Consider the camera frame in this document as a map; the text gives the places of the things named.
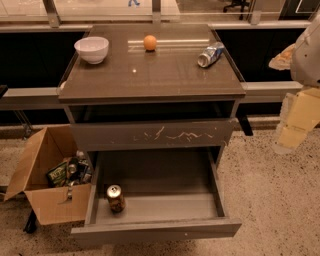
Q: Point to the green snack bag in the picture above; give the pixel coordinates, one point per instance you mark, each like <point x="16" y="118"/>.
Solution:
<point x="57" y="175"/>

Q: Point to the blue silver crushed can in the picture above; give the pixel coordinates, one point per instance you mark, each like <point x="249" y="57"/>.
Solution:
<point x="210" y="54"/>

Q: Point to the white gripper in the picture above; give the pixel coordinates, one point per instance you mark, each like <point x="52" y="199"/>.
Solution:
<point x="307" y="59"/>

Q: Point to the cardboard box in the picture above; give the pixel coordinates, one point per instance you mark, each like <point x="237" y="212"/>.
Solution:
<point x="43" y="151"/>

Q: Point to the orange fruit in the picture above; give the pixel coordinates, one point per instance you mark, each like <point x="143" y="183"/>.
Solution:
<point x="150" y="43"/>

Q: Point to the white bowl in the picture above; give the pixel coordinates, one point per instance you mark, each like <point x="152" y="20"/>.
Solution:
<point x="92" y="49"/>

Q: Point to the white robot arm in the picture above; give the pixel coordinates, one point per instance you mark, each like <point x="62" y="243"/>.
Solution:
<point x="305" y="63"/>

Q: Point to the dark can in box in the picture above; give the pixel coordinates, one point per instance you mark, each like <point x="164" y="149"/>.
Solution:
<point x="72" y="169"/>

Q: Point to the orange soda can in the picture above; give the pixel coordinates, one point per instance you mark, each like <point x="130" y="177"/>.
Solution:
<point x="115" y="198"/>

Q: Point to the open grey middle drawer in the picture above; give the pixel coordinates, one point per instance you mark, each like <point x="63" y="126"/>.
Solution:
<point x="170" y="194"/>

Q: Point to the grey drawer cabinet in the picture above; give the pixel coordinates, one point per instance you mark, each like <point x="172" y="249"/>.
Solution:
<point x="148" y="100"/>

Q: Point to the black office chair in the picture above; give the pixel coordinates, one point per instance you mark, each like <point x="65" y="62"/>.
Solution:
<point x="242" y="4"/>

